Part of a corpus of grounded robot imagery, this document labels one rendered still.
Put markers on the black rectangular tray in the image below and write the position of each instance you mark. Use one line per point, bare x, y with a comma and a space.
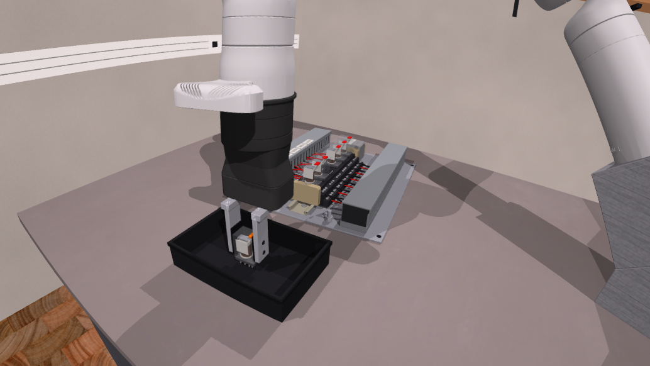
274, 286

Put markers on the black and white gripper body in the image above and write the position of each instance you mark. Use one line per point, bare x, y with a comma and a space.
255, 96

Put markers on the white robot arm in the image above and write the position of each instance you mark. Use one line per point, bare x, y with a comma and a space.
604, 36

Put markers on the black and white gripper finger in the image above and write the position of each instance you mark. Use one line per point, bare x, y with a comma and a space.
231, 209
260, 234

